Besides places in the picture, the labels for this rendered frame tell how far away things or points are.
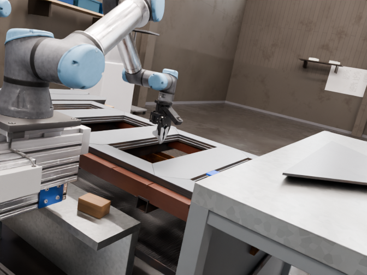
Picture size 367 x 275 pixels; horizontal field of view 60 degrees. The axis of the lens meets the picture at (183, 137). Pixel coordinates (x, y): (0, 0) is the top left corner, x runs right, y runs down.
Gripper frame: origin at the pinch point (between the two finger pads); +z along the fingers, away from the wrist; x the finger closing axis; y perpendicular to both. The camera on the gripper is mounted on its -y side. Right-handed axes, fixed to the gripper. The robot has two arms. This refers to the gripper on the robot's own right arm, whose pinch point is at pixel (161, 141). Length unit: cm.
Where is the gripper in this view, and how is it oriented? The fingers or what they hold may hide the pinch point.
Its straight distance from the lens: 159.1
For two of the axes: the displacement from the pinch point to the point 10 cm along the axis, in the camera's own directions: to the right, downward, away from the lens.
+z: -1.8, 9.6, 2.3
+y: -8.1, -2.8, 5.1
